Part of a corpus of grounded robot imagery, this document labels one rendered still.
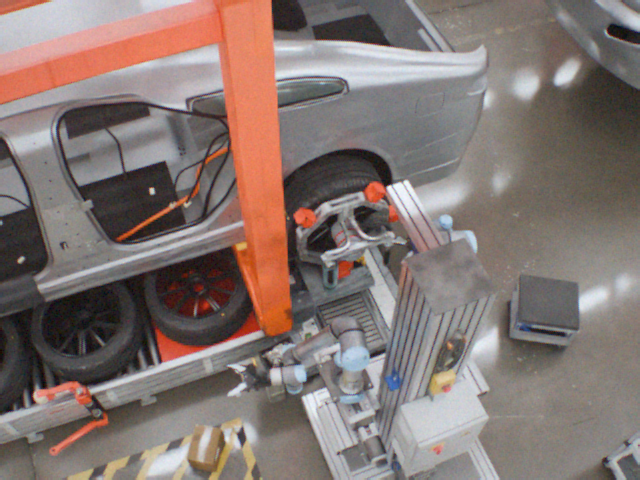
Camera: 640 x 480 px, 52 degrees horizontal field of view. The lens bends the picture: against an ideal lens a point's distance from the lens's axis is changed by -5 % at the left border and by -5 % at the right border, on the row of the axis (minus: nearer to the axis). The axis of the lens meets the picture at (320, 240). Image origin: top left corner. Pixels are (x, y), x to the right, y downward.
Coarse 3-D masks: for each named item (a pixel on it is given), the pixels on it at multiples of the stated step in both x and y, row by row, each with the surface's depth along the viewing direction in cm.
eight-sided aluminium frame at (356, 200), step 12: (324, 204) 369; (336, 204) 372; (348, 204) 369; (360, 204) 372; (372, 204) 377; (384, 204) 386; (324, 216) 369; (300, 228) 377; (312, 228) 374; (372, 228) 409; (384, 228) 402; (300, 240) 378; (300, 252) 389; (312, 252) 402
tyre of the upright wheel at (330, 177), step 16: (320, 160) 380; (336, 160) 380; (352, 160) 384; (304, 176) 377; (320, 176) 374; (336, 176) 373; (352, 176) 375; (368, 176) 381; (288, 192) 381; (304, 192) 373; (320, 192) 369; (336, 192) 370; (352, 192) 376; (288, 208) 379; (304, 208) 372; (288, 224) 379; (288, 240) 390
